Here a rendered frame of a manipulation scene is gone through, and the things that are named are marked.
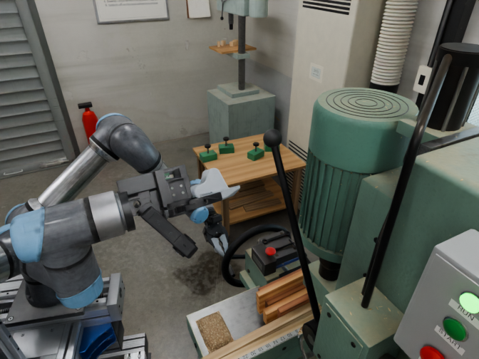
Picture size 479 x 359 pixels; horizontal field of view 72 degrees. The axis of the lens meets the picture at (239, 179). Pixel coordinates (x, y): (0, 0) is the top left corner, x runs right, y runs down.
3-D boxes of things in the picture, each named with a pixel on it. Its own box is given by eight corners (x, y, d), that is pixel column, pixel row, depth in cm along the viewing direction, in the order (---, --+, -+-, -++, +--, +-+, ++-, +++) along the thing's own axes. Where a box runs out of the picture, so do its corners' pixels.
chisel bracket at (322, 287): (322, 277, 91) (326, 255, 86) (358, 318, 80) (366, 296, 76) (300, 287, 88) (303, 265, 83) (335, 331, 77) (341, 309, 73)
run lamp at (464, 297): (457, 300, 31) (465, 285, 30) (478, 318, 29) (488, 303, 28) (452, 303, 31) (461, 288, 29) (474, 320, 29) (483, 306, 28)
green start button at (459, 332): (440, 325, 33) (448, 310, 32) (463, 346, 31) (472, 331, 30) (436, 328, 33) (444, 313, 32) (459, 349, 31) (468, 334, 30)
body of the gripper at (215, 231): (222, 238, 146) (212, 214, 150) (226, 231, 138) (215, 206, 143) (206, 243, 143) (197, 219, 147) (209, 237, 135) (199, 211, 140)
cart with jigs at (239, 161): (265, 185, 303) (269, 120, 267) (299, 222, 259) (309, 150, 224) (196, 203, 280) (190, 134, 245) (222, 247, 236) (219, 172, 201)
